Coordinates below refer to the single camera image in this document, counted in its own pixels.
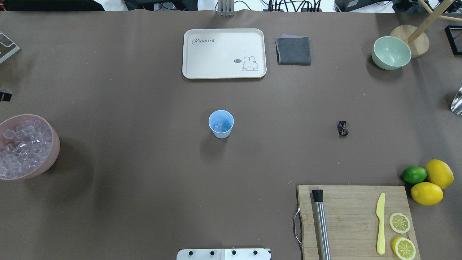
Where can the steel muddler black tip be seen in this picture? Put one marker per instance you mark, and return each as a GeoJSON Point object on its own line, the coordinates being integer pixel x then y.
{"type": "Point", "coordinates": [322, 230]}

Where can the wooden cup stand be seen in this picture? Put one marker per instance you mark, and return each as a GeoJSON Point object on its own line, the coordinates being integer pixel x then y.
{"type": "Point", "coordinates": [414, 37]}

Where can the yellow lemon upper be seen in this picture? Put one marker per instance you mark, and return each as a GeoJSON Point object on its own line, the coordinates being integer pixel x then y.
{"type": "Point", "coordinates": [439, 173]}

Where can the wooden cutting board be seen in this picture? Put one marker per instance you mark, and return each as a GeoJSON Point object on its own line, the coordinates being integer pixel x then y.
{"type": "Point", "coordinates": [352, 224]}

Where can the lemon slice upper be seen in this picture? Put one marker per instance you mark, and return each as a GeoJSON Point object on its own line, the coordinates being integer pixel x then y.
{"type": "Point", "coordinates": [399, 223]}

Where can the blue plastic cup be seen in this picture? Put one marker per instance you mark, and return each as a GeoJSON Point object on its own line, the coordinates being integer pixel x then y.
{"type": "Point", "coordinates": [221, 123]}

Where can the lemon half lower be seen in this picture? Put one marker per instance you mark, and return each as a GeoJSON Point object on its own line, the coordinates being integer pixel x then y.
{"type": "Point", "coordinates": [404, 248]}

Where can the metal ice scoop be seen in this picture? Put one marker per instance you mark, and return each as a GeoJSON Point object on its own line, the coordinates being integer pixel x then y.
{"type": "Point", "coordinates": [456, 105]}

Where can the cream rabbit tray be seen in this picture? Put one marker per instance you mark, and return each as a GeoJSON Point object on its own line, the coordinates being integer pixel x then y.
{"type": "Point", "coordinates": [224, 54]}

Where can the black metal tray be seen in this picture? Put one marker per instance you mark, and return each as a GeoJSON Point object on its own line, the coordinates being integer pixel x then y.
{"type": "Point", "coordinates": [454, 36]}

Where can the yellow plastic knife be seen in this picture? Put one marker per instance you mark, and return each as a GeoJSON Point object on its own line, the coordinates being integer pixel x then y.
{"type": "Point", "coordinates": [380, 207]}

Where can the yellow lemon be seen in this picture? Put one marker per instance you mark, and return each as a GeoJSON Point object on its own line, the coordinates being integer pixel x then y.
{"type": "Point", "coordinates": [439, 173]}
{"type": "Point", "coordinates": [427, 193]}

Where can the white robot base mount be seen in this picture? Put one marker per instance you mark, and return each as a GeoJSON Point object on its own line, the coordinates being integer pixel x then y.
{"type": "Point", "coordinates": [225, 254]}

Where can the green lime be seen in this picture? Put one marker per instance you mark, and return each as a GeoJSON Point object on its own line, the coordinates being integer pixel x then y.
{"type": "Point", "coordinates": [414, 175]}

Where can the yellow lemon lower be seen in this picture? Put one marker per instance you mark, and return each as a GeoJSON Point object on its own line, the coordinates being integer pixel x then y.
{"type": "Point", "coordinates": [427, 193]}

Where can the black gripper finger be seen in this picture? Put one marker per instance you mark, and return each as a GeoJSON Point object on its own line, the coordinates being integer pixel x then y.
{"type": "Point", "coordinates": [5, 96]}

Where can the grey folded cloth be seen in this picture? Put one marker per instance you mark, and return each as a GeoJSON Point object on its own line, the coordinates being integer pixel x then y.
{"type": "Point", "coordinates": [293, 50]}

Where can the pink bowl of ice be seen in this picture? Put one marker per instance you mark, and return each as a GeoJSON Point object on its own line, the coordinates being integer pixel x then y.
{"type": "Point", "coordinates": [29, 147]}

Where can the mint green bowl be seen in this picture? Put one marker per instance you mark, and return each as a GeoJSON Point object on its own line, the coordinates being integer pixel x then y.
{"type": "Point", "coordinates": [390, 53]}

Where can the clear ice cube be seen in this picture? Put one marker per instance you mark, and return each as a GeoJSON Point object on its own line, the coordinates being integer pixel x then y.
{"type": "Point", "coordinates": [217, 128]}

